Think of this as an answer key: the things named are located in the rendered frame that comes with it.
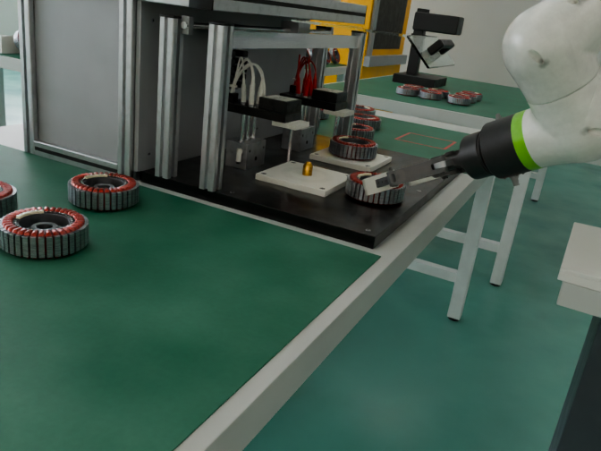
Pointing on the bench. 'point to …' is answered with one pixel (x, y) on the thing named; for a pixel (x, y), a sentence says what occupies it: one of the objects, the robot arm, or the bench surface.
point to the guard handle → (440, 46)
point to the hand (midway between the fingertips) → (392, 181)
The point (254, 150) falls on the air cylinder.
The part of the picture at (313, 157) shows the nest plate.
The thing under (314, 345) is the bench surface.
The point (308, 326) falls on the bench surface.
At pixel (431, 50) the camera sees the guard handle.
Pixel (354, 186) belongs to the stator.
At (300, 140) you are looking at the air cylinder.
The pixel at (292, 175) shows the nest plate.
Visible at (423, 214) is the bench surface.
